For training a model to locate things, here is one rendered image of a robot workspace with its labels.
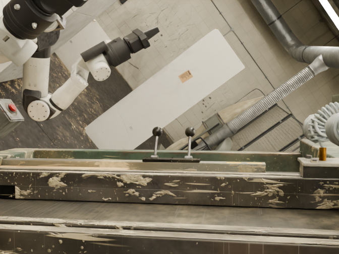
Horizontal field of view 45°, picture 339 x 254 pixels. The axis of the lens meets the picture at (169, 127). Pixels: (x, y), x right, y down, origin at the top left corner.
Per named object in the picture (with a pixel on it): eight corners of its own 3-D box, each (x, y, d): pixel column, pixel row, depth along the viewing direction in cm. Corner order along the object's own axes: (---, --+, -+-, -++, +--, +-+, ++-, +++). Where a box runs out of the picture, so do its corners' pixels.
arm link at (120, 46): (145, 45, 157) (117, 60, 156) (133, 22, 152) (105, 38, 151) (154, 53, 146) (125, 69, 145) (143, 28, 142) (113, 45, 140)
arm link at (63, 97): (81, 93, 145) (46, 130, 149) (86, 87, 155) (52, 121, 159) (59, 72, 142) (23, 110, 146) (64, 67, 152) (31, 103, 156)
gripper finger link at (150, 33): (160, 33, 151) (145, 41, 150) (156, 24, 149) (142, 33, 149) (161, 33, 149) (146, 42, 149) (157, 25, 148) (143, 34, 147)
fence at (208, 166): (9, 168, 156) (9, 157, 156) (264, 173, 140) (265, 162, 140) (2, 170, 151) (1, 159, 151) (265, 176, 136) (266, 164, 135)
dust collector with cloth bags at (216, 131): (154, 147, 769) (251, 77, 734) (176, 176, 779) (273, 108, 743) (146, 170, 635) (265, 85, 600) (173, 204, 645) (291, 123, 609)
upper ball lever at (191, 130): (183, 164, 143) (185, 129, 149) (194, 164, 143) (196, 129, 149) (182, 159, 140) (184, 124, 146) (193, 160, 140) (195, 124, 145)
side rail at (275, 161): (40, 173, 181) (40, 148, 180) (298, 179, 163) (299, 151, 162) (34, 175, 175) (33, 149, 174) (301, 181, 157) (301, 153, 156)
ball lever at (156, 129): (150, 163, 145) (153, 129, 151) (160, 163, 145) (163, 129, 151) (148, 159, 142) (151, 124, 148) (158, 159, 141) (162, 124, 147)
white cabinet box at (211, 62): (94, 120, 570) (213, 28, 537) (119, 152, 578) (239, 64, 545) (82, 129, 511) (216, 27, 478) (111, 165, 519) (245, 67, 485)
